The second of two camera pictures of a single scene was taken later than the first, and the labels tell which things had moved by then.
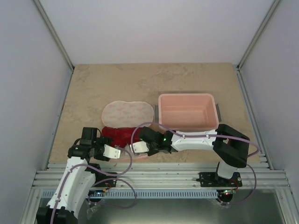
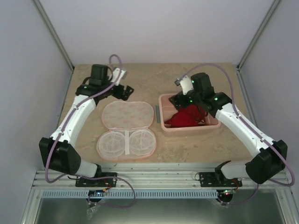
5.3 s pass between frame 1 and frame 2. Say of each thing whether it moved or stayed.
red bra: moved
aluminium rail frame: stayed
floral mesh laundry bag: stayed
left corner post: stayed
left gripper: moved
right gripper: moved
